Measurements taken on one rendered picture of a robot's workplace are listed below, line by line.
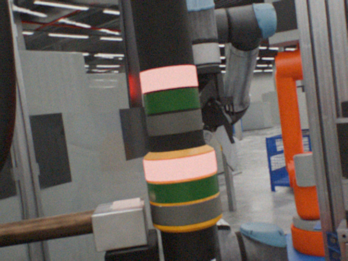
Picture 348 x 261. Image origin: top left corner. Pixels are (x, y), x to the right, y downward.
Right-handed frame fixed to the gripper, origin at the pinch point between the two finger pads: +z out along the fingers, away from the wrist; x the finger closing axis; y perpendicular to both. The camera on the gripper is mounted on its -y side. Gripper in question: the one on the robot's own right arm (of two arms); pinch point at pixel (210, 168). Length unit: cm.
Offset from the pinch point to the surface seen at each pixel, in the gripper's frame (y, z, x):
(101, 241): -55, -5, -22
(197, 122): -51, -11, -27
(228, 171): 487, 86, 231
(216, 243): -50, -4, -27
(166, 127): -52, -11, -25
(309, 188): 329, 79, 71
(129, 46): -51, -16, -23
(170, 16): -51, -17, -26
